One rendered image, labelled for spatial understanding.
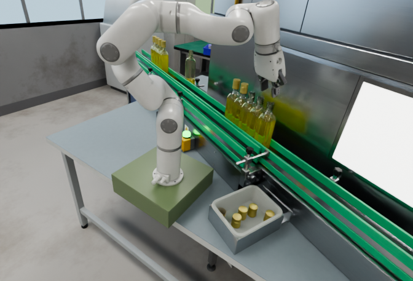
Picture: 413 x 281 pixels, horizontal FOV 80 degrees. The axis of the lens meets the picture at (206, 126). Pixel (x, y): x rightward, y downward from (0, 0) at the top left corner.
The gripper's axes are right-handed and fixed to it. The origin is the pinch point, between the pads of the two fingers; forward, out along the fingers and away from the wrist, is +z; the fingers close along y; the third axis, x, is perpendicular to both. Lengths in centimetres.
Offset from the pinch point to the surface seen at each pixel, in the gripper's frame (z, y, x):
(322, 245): 42, -37, 14
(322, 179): 31.0, -24.0, -0.9
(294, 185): 32.5, -18.4, 7.5
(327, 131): 22.0, -14.8, -14.4
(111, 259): 96, 44, 98
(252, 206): 35.8, -13.4, 24.1
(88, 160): 27, 52, 71
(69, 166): 42, 77, 86
